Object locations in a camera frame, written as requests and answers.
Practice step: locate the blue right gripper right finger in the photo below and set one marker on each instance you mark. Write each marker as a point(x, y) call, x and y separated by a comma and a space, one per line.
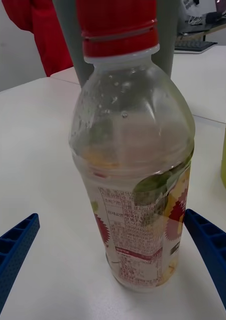
point(215, 255)

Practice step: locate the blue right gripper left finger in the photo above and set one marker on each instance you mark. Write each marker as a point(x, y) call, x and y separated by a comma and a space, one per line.
point(10, 260)

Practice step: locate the clear bottle with red cap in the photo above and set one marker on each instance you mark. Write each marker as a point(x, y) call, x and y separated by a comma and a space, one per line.
point(132, 155)

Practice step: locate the black keyboard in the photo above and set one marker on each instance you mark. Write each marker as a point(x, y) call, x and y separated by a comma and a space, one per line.
point(195, 45)

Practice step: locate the person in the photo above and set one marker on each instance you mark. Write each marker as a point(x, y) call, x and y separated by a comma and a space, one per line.
point(47, 37)

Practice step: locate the grey waste bin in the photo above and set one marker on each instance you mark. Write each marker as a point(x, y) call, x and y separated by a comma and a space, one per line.
point(67, 37)

